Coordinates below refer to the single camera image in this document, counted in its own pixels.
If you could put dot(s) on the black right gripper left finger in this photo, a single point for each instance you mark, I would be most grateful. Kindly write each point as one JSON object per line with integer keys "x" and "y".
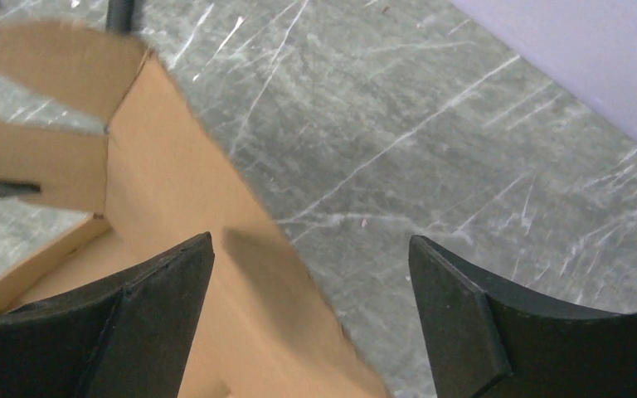
{"x": 128, "y": 334}

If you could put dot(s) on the brown cardboard box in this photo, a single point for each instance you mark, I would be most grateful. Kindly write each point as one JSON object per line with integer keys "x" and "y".
{"x": 152, "y": 180}

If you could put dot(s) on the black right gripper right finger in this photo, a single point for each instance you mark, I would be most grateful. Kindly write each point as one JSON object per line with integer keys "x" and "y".
{"x": 486, "y": 336}

